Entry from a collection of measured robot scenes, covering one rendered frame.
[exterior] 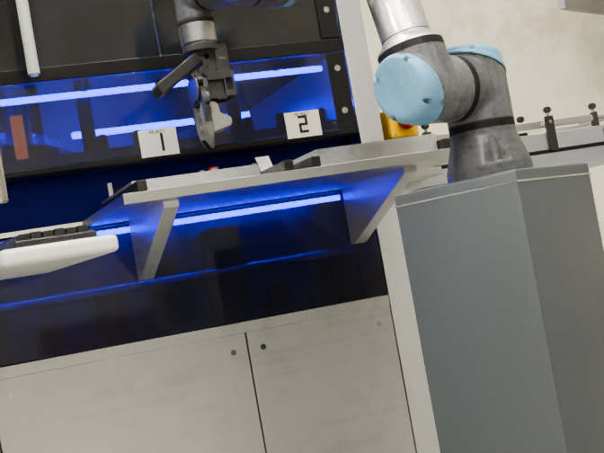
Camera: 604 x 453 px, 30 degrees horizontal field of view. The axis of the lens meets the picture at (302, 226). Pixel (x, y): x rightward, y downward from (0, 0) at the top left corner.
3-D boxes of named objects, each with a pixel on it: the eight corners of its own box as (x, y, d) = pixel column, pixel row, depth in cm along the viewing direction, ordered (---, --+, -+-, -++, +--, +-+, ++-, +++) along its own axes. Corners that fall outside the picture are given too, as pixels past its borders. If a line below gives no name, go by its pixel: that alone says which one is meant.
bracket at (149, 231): (138, 280, 241) (128, 220, 242) (152, 278, 242) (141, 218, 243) (174, 270, 210) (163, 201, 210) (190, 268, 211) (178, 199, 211)
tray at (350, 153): (265, 190, 249) (262, 174, 249) (372, 174, 258) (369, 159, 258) (318, 167, 217) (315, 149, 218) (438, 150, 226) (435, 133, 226)
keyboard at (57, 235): (-32, 269, 220) (-33, 256, 220) (39, 258, 226) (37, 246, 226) (15, 248, 184) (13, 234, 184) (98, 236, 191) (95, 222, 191)
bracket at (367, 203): (350, 244, 259) (341, 189, 259) (362, 243, 260) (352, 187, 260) (414, 230, 227) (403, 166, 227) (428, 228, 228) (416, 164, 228)
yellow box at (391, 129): (380, 143, 271) (375, 114, 271) (407, 139, 273) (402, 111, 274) (393, 137, 264) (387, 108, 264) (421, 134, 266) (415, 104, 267)
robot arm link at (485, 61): (528, 115, 198) (514, 39, 199) (482, 117, 189) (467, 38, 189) (475, 129, 207) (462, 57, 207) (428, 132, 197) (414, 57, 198)
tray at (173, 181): (104, 217, 248) (102, 202, 248) (217, 201, 257) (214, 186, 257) (134, 199, 216) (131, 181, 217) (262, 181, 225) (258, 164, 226)
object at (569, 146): (377, 193, 272) (366, 129, 273) (352, 201, 287) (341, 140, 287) (613, 157, 296) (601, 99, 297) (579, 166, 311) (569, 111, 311)
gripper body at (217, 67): (238, 97, 229) (227, 39, 229) (197, 102, 226) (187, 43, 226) (227, 104, 236) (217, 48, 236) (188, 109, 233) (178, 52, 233)
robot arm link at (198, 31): (182, 22, 226) (173, 32, 234) (186, 44, 226) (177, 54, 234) (218, 19, 229) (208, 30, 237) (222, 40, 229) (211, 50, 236)
